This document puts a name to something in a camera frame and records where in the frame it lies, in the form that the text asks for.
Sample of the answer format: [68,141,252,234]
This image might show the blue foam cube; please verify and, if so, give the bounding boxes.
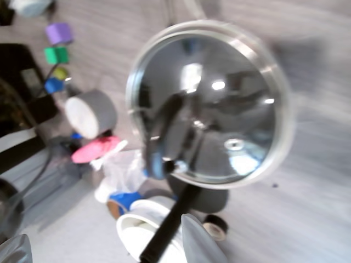
[44,77,65,94]

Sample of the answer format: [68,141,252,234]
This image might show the blue painter tape roll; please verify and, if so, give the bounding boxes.
[106,191,142,220]

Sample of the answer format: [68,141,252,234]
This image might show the white round bowl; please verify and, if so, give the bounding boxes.
[116,196,187,263]

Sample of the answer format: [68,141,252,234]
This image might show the black flat device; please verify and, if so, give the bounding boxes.
[0,43,58,132]

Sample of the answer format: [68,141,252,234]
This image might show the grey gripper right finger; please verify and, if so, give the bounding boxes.
[180,213,228,263]

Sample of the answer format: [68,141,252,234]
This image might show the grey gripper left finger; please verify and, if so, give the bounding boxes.
[0,233,33,263]

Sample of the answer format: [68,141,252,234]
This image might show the green foam cube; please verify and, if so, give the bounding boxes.
[43,46,69,64]

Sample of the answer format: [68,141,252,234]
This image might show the clear plastic bubble bag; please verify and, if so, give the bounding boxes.
[103,150,149,192]

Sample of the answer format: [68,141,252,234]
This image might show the white plastic bottle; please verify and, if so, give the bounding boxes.
[94,180,116,203]

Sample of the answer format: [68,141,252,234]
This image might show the black pan with long handle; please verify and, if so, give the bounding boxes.
[139,161,230,261]

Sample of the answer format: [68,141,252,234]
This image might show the pink cloth item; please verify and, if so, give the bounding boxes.
[71,136,121,164]

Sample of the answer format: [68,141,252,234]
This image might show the purple foam cube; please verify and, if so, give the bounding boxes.
[45,22,75,46]

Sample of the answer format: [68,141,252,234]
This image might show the glass lid with black handle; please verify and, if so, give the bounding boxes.
[125,19,291,190]

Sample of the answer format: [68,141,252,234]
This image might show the yellow-green ball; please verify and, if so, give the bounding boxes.
[52,67,69,80]

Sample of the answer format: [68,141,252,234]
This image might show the grey duct tape roll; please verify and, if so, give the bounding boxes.
[65,89,118,140]

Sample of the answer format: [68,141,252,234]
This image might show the black tape roll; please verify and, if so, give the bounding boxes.
[202,215,228,242]

